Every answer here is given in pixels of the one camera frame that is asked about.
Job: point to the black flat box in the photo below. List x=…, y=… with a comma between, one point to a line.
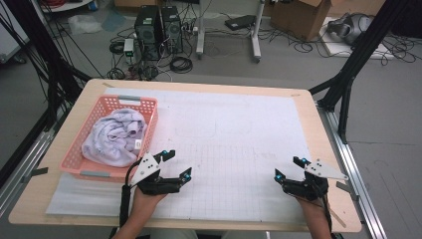
x=239, y=22

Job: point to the black frame post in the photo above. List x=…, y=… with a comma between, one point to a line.
x=56, y=66
x=363, y=49

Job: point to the aluminium rail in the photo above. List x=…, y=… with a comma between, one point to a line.
x=30, y=156
x=365, y=215

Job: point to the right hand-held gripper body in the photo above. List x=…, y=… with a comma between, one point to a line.
x=307, y=187

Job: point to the pink plastic basket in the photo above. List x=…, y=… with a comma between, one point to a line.
x=83, y=166

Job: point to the clear plastic bag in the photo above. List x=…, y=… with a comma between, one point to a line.
x=84, y=24

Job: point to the grey rounded device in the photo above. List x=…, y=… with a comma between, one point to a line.
x=348, y=26

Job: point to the white flat board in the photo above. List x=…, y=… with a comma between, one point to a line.
x=335, y=48

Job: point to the person's right hand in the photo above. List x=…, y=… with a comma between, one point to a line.
x=312, y=205

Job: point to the white stand leg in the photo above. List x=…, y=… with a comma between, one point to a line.
x=200, y=33
x=256, y=40

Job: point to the black computer tower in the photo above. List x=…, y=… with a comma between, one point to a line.
x=147, y=33
x=172, y=30

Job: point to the brown cardboard box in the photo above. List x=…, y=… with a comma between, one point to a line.
x=298, y=20

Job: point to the grey metal bracket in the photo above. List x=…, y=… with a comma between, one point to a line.
x=346, y=189
x=38, y=172

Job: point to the white grid mat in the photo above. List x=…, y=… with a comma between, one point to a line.
x=232, y=132

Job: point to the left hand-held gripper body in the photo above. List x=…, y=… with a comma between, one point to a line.
x=146, y=167

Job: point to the lilac printed towel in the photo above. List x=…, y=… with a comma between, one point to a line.
x=112, y=139

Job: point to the person's left hand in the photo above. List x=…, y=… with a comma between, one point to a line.
x=146, y=200

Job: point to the white adapter box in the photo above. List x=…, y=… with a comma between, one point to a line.
x=128, y=46

